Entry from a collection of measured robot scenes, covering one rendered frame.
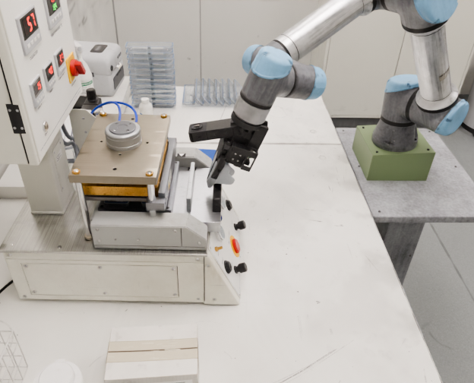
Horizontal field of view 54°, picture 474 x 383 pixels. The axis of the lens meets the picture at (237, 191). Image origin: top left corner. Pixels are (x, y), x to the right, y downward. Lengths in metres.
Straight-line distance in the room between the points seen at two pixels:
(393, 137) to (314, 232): 0.44
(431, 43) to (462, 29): 2.15
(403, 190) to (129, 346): 1.04
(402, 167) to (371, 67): 1.75
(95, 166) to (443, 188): 1.17
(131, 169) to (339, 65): 2.45
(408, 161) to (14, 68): 1.23
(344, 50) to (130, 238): 2.45
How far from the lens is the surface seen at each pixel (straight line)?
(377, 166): 1.64
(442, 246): 2.69
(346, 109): 3.44
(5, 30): 0.88
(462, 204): 1.68
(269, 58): 0.95
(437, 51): 1.35
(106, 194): 1.06
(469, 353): 2.27
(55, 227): 1.17
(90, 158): 1.05
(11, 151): 0.98
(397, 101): 1.58
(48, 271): 1.17
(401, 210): 1.57
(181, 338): 1.02
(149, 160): 1.02
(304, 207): 1.49
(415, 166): 1.69
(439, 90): 1.44
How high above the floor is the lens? 1.67
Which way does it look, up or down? 37 degrees down
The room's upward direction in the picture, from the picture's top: 3 degrees clockwise
